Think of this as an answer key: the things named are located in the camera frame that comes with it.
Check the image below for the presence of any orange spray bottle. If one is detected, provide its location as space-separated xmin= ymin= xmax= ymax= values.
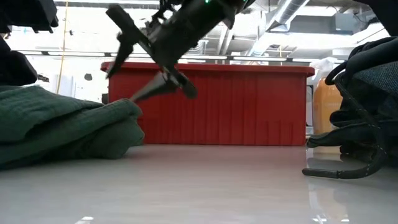
xmin=310 ymin=57 xmax=344 ymax=136

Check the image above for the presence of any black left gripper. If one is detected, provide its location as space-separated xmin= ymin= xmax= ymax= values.
xmin=0 ymin=35 xmax=39 ymax=87

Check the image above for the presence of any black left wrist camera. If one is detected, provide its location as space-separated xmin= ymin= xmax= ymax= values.
xmin=0 ymin=0 xmax=59 ymax=34

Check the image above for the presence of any silver ventilation duct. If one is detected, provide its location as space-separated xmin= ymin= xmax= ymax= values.
xmin=248 ymin=0 xmax=310 ymax=57

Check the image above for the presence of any yellow hanging cable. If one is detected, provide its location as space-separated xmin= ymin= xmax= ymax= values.
xmin=57 ymin=0 xmax=70 ymax=95

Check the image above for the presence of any dark green garment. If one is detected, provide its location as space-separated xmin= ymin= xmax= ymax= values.
xmin=0 ymin=85 xmax=146 ymax=171

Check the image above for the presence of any red plastic bin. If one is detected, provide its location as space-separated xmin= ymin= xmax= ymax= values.
xmin=100 ymin=61 xmax=316 ymax=147

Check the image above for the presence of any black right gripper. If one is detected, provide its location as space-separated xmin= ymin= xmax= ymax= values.
xmin=105 ymin=0 xmax=233 ymax=103

